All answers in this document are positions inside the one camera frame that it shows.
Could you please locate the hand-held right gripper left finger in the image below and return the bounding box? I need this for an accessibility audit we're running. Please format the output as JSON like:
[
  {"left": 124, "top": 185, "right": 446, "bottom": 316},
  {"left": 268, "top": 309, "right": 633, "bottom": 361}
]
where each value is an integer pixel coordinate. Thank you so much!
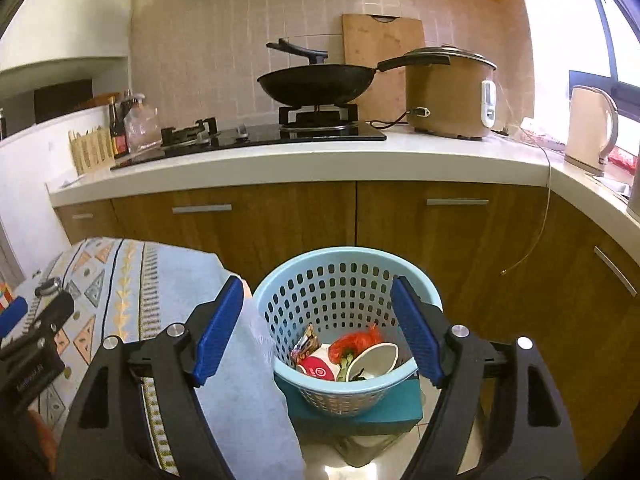
[{"left": 56, "top": 275, "right": 246, "bottom": 480}]

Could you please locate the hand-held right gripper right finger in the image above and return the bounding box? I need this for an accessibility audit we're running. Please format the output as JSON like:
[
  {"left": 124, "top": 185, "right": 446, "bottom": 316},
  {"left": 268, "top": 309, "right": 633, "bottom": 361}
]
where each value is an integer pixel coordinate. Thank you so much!
[{"left": 390, "top": 275, "right": 586, "bottom": 480}]

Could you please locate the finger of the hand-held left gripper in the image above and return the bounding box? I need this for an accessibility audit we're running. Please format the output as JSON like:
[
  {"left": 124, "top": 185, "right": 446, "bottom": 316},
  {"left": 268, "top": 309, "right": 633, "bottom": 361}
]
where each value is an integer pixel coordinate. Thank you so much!
[{"left": 0, "top": 279, "right": 76, "bottom": 348}]

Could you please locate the white paper bowl panda print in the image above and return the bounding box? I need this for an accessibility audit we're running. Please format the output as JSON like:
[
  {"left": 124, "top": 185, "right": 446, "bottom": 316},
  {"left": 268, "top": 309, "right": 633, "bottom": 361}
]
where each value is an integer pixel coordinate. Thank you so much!
[{"left": 345, "top": 342, "right": 401, "bottom": 381}]

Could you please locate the red-orange plastic bag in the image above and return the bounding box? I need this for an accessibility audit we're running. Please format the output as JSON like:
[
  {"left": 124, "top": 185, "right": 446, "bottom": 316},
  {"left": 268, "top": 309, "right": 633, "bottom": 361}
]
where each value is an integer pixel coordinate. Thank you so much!
[{"left": 329, "top": 324, "right": 382, "bottom": 363}]

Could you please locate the brown snack packet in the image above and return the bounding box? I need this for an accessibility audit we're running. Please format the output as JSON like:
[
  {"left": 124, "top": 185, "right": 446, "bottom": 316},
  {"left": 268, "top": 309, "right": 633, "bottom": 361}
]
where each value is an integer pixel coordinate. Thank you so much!
[{"left": 290, "top": 324, "right": 321, "bottom": 363}]

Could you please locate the light blue perforated basket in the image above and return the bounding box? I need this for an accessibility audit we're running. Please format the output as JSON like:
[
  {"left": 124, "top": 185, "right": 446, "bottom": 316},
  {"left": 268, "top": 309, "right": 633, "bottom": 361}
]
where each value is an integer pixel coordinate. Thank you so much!
[{"left": 252, "top": 246, "right": 444, "bottom": 417}]

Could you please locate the teal box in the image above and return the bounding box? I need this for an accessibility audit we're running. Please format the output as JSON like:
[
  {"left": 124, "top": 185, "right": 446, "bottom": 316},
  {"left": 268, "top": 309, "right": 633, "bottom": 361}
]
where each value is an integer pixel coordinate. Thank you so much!
[{"left": 274, "top": 375, "right": 425, "bottom": 436}]

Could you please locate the patterned blue tablecloth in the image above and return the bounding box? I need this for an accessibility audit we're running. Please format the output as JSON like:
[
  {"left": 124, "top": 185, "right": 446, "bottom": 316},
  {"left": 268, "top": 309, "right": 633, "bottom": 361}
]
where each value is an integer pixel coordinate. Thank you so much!
[{"left": 0, "top": 236, "right": 307, "bottom": 480}]

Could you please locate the wooden kitchen cabinet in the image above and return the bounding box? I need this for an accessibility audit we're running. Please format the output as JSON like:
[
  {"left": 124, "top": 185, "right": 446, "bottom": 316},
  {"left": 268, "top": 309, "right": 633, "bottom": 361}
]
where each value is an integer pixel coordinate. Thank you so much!
[{"left": 47, "top": 125, "right": 640, "bottom": 480}]

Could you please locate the wicker holder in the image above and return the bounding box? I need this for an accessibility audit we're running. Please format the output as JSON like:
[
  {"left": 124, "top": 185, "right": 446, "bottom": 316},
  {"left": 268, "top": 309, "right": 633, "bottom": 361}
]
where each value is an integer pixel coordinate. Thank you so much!
[{"left": 68, "top": 126, "right": 116, "bottom": 176}]

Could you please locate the black gas stove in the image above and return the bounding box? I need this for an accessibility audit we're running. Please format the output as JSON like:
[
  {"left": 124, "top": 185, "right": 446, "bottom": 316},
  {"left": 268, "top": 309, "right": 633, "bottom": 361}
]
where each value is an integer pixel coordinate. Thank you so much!
[{"left": 111, "top": 104, "right": 388, "bottom": 171}]

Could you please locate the dark sauce bottle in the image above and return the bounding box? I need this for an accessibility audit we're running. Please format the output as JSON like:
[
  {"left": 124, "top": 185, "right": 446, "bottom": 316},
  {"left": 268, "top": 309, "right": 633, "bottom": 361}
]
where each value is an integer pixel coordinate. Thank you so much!
[{"left": 109, "top": 96, "right": 130, "bottom": 158}]

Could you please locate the clear plastic bag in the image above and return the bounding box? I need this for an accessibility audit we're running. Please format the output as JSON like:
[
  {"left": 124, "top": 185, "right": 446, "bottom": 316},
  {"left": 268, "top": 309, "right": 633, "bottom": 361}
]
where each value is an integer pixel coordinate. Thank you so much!
[{"left": 122, "top": 92, "right": 161, "bottom": 153}]

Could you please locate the brown rice cooker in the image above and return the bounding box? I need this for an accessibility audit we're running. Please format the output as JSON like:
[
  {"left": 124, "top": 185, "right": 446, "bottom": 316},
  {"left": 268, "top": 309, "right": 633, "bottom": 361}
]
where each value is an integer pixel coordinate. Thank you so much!
[{"left": 402, "top": 46, "right": 498, "bottom": 141}]

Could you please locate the black wok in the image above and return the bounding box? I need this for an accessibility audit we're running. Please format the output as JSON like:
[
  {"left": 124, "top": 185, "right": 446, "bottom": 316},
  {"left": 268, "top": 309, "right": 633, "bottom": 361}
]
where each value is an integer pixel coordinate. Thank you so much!
[{"left": 256, "top": 53, "right": 452, "bottom": 109}]

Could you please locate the cream electric kettle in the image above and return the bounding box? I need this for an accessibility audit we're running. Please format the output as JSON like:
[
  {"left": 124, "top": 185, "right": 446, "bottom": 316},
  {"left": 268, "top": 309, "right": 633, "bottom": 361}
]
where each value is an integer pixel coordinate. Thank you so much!
[{"left": 565, "top": 85, "right": 620, "bottom": 177}]

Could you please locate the wooden cutting board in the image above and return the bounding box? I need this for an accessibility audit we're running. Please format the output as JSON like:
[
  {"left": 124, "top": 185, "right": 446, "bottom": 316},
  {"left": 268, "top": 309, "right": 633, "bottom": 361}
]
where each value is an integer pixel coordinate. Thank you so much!
[{"left": 342, "top": 13, "right": 426, "bottom": 123}]

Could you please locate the window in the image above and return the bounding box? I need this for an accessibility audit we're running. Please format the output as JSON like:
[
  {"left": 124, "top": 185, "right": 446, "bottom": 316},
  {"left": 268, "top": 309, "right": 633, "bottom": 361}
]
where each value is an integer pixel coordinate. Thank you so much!
[{"left": 570, "top": 0, "right": 640, "bottom": 106}]

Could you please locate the thin wire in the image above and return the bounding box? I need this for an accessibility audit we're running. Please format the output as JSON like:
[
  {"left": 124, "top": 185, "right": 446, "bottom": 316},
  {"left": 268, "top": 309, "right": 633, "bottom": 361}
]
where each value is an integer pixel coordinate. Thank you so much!
[{"left": 500, "top": 125, "right": 553, "bottom": 277}]

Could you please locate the black power cable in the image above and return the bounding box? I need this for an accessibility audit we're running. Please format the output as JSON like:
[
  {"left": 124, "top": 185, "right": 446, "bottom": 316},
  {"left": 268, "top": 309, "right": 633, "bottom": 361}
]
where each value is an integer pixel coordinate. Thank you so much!
[{"left": 369, "top": 107, "right": 432, "bottom": 130}]

